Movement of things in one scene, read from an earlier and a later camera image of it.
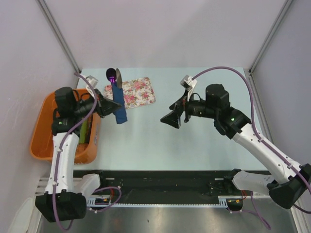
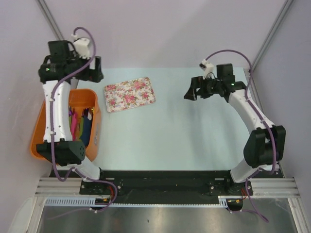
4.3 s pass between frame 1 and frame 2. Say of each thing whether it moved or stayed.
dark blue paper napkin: moved
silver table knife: moved
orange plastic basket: stayed
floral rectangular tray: stayed
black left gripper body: moved
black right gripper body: moved
